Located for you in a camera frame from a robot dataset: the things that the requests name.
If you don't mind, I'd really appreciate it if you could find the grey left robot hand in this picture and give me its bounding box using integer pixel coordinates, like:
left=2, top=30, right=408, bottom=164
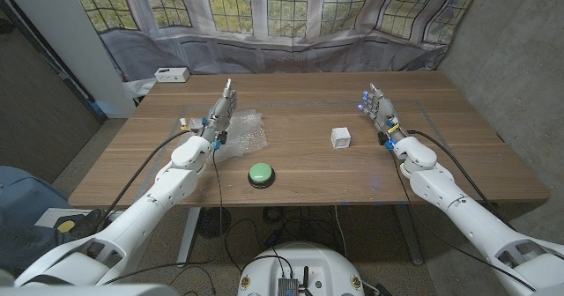
left=200, top=78, right=239, bottom=139

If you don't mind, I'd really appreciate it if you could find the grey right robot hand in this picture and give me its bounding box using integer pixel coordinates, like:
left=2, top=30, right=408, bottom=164
left=357, top=83, right=405, bottom=144

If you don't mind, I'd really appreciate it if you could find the clear bubble wrap sheet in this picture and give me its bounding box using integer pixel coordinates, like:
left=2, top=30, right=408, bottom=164
left=184, top=109, right=270, bottom=164

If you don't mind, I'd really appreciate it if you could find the small white block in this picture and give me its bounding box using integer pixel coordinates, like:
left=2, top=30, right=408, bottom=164
left=330, top=127, right=353, bottom=150

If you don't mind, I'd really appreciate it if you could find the white power strip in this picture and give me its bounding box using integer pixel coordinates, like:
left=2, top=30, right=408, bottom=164
left=153, top=67, right=190, bottom=84

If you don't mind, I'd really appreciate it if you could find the green button, black base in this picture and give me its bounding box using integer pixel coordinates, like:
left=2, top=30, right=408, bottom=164
left=247, top=162, right=277, bottom=189

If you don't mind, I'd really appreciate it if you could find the printed window backdrop cloth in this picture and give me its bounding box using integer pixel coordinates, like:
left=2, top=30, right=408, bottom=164
left=68, top=0, right=486, bottom=84

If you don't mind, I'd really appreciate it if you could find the round black floor fan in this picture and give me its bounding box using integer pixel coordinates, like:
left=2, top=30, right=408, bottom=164
left=197, top=206, right=233, bottom=240

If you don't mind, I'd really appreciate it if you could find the white table leg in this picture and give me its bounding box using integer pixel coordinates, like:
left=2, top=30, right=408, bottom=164
left=176, top=206, right=202, bottom=266

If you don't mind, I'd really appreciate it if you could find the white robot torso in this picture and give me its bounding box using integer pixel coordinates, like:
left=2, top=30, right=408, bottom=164
left=237, top=241, right=366, bottom=296

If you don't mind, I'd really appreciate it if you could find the grey electronics box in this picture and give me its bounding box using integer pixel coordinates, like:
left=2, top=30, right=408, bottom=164
left=277, top=277, right=300, bottom=296

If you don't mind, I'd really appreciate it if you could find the yellow black foot pedal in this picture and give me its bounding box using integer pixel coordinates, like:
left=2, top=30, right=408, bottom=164
left=52, top=217, right=78, bottom=235

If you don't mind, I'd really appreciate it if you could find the white floor platform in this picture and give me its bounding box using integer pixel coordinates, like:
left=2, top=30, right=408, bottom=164
left=34, top=207, right=74, bottom=229

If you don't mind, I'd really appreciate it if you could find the person in blue jeans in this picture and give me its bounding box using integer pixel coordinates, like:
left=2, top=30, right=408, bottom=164
left=0, top=166, right=107, bottom=279

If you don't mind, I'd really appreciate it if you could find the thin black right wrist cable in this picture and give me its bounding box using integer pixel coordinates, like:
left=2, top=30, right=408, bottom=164
left=389, top=148, right=538, bottom=292

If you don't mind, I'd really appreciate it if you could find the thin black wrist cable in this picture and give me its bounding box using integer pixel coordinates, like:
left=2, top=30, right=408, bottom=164
left=389, top=148, right=538, bottom=292
left=100, top=145, right=224, bottom=286

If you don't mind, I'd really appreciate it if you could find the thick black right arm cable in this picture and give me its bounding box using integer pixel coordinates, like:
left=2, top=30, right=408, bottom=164
left=405, top=129, right=516, bottom=231

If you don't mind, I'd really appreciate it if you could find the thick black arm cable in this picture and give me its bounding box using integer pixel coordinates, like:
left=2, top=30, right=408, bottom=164
left=92, top=128, right=199, bottom=235
left=405, top=129, right=516, bottom=231

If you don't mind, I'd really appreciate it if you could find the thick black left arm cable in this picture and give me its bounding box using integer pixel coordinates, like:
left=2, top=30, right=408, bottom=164
left=92, top=128, right=199, bottom=235

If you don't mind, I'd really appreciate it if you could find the thin black left wrist cable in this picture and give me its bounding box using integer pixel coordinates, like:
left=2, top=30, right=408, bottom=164
left=100, top=145, right=224, bottom=286

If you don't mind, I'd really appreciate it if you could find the white floor cable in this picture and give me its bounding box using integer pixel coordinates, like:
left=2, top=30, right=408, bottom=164
left=333, top=205, right=350, bottom=260

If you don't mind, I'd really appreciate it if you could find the black floor cable tangle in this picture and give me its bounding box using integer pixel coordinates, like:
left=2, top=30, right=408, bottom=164
left=224, top=205, right=336, bottom=273

